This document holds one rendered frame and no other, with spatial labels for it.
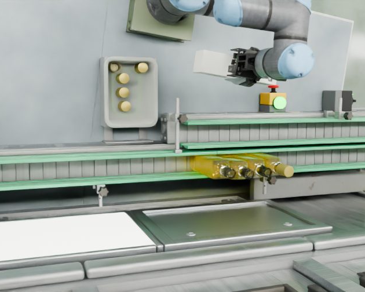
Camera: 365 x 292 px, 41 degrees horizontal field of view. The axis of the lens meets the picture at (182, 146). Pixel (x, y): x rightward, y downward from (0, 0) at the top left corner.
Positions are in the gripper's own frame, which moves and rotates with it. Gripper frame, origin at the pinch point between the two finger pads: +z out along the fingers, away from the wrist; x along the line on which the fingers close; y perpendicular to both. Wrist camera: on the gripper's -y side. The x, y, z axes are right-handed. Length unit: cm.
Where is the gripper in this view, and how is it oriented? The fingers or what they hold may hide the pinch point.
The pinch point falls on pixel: (237, 68)
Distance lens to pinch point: 140.6
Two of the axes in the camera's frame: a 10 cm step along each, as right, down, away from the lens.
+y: -9.3, -1.1, -3.5
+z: -3.4, -1.2, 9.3
